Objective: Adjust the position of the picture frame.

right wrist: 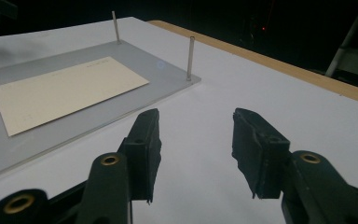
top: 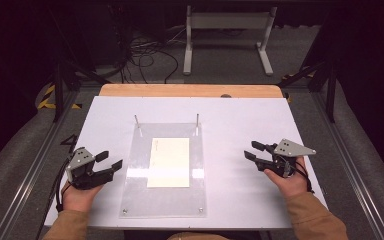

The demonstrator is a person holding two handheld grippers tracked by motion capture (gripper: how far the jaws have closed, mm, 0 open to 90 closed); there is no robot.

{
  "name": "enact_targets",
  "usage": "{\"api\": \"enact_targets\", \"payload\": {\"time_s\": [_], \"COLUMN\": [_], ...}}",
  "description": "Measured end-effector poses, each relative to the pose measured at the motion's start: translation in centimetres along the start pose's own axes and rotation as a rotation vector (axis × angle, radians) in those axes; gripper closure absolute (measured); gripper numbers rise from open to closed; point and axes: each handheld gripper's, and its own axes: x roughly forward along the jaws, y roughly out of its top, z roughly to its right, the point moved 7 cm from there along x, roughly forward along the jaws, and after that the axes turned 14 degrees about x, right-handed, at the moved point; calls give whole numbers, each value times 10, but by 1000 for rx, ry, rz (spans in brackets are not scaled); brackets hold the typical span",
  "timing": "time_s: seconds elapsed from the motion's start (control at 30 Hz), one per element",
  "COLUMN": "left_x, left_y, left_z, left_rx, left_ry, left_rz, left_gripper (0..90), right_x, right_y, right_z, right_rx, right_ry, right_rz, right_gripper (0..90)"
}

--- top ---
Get cream paper sheet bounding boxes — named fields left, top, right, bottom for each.
left=146, top=137, right=191, bottom=189

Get hand-held gripper black cable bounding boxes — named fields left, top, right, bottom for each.
left=55, top=156, right=73, bottom=213
left=294, top=161, right=315, bottom=195

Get aluminium rail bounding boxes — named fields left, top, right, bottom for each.
left=309, top=89, right=384, bottom=240
left=0, top=89, right=81, bottom=240

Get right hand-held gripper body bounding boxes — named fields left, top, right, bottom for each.
left=254, top=138, right=317, bottom=178

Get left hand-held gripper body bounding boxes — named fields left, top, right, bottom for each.
left=65, top=146, right=115, bottom=191

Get left hand-held gripper black cable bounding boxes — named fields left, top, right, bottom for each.
left=55, top=156, right=73, bottom=213

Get right hand-held gripper black cable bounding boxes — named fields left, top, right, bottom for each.
left=294, top=161, right=315, bottom=195

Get clear acrylic plate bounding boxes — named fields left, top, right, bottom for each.
left=119, top=122, right=208, bottom=220

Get black floor cables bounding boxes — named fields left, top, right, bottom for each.
left=118, top=24, right=188, bottom=84

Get yellow black hazard tape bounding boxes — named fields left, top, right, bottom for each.
left=37, top=83, right=83, bottom=111

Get white board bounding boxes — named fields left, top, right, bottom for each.
left=44, top=96, right=328, bottom=231

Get person's right hand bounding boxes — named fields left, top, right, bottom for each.
left=263, top=156, right=309, bottom=200

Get black metal stand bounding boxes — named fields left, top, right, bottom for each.
left=278, top=13, right=339, bottom=124
left=48, top=9, right=113, bottom=123

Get wooden table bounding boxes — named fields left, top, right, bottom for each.
left=98, top=83, right=284, bottom=99

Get white metal stand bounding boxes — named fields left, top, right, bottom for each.
left=182, top=4, right=278, bottom=77

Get black triangular bracket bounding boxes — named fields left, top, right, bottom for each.
left=59, top=134, right=79, bottom=155

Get person's left hand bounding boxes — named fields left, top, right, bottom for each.
left=61, top=181, right=104, bottom=213

